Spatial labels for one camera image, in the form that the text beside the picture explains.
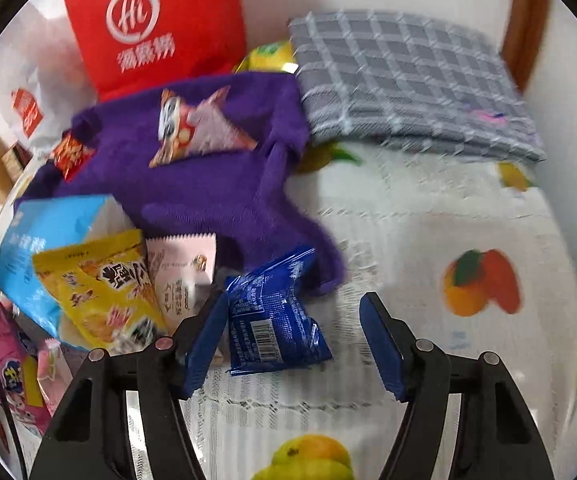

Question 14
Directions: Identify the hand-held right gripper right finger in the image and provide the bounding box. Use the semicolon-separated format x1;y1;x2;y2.
359;292;555;480

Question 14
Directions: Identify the pale pink snack packet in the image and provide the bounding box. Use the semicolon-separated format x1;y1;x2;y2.
146;233;218;333

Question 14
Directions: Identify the white plastic bag red logo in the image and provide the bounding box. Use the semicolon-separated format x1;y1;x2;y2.
0;5;99;161

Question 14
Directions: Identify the red gold snack packet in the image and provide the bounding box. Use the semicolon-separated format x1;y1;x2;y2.
51;130;98;183

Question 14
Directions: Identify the light blue box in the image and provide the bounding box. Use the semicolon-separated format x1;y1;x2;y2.
0;195;139;341

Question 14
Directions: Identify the blue snack packet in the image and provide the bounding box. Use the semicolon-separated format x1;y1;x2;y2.
225;246;334;377

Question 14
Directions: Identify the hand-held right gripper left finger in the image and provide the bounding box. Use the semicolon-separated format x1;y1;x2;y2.
28;290;230;480

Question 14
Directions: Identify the purple cloth bag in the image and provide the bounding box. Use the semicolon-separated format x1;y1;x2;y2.
16;72;346;296

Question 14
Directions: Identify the grey plaid cushion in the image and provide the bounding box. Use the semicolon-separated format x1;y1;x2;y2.
288;9;546;163

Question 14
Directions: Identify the yellow snack packet black print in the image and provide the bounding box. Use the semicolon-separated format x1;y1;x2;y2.
32;230;169;356

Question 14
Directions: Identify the brown wooden frame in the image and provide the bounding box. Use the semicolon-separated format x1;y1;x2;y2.
501;0;551;93

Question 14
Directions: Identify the yellow green snack packet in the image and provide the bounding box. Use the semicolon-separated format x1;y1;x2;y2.
233;40;298;76

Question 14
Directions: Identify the red bag with white logo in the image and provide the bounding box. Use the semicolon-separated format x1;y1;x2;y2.
63;0;247;102

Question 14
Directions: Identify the white red cartoon snack packet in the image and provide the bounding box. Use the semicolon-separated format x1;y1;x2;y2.
148;85;259;168

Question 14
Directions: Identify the bright pink snack packet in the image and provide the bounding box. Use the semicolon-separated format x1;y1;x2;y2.
0;305;64;436

